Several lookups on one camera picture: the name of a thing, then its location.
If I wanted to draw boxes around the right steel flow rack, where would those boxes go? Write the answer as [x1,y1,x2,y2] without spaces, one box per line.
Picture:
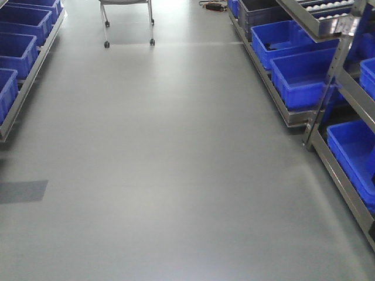
[230,1,374,248]

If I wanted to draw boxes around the left steel shelf rail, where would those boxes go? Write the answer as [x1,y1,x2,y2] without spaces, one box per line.
[1,3,67,143]

